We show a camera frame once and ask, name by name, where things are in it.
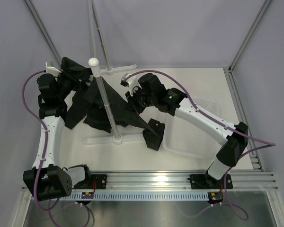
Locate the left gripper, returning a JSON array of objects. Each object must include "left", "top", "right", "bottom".
[{"left": 56, "top": 67, "right": 91, "bottom": 100}]

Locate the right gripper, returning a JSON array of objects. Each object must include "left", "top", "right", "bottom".
[{"left": 126, "top": 85, "right": 157, "bottom": 115}]

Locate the black pinstriped shirt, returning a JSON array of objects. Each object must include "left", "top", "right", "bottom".
[{"left": 61, "top": 57, "right": 165, "bottom": 151}]

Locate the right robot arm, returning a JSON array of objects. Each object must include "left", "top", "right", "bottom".
[{"left": 121, "top": 70, "right": 248, "bottom": 189}]

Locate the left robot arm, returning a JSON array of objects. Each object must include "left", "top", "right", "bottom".
[{"left": 21, "top": 70, "right": 92, "bottom": 204}]

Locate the white perforated plastic basket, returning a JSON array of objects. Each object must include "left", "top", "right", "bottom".
[{"left": 162, "top": 96, "right": 221, "bottom": 159}]

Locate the grey clothes rack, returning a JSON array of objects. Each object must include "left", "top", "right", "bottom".
[{"left": 83, "top": 0, "right": 143, "bottom": 145}]

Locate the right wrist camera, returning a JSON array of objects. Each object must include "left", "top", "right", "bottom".
[{"left": 120, "top": 73, "right": 141, "bottom": 96}]

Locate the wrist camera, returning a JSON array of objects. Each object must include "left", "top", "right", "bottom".
[
  {"left": 45, "top": 60, "right": 61, "bottom": 77},
  {"left": 120, "top": 73, "right": 141, "bottom": 96}
]

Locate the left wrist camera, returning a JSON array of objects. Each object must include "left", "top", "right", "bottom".
[{"left": 45, "top": 60, "right": 61, "bottom": 77}]

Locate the white slotted cable duct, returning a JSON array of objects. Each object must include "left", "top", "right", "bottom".
[{"left": 65, "top": 192, "right": 209, "bottom": 201}]

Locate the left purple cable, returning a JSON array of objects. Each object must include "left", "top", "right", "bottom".
[{"left": 22, "top": 70, "right": 94, "bottom": 225}]

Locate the purple cable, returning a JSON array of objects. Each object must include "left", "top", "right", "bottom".
[
  {"left": 22, "top": 70, "right": 94, "bottom": 225},
  {"left": 123, "top": 70, "right": 276, "bottom": 223}
]

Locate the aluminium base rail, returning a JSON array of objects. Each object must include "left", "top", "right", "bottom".
[{"left": 20, "top": 172, "right": 279, "bottom": 192}]

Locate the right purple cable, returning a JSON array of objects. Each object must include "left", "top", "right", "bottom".
[{"left": 123, "top": 70, "right": 276, "bottom": 223}]

